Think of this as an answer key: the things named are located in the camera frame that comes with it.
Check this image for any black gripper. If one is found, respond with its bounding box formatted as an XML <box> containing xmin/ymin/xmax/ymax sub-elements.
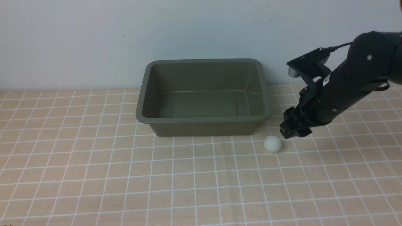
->
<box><xmin>280</xmin><ymin>61</ymin><xmax>388</xmax><ymax>139</ymax></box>

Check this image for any white ping-pong ball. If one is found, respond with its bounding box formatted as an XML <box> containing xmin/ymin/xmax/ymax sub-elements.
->
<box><xmin>263</xmin><ymin>136</ymin><xmax>282</xmax><ymax>153</ymax></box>

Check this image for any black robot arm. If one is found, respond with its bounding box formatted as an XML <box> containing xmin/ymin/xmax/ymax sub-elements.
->
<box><xmin>280</xmin><ymin>31</ymin><xmax>402</xmax><ymax>139</ymax></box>

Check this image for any dark green plastic bin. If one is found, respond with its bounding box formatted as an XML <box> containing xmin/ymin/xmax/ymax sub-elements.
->
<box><xmin>135</xmin><ymin>58</ymin><xmax>273</xmax><ymax>137</ymax></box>

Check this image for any orange checkered tablecloth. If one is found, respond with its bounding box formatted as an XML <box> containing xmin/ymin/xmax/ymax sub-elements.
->
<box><xmin>0</xmin><ymin>85</ymin><xmax>402</xmax><ymax>226</ymax></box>

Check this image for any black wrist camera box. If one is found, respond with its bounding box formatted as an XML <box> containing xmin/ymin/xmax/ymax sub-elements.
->
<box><xmin>286</xmin><ymin>47</ymin><xmax>334</xmax><ymax>86</ymax></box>

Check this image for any black camera cable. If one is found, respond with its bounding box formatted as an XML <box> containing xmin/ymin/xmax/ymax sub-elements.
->
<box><xmin>327</xmin><ymin>42</ymin><xmax>353</xmax><ymax>52</ymax></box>

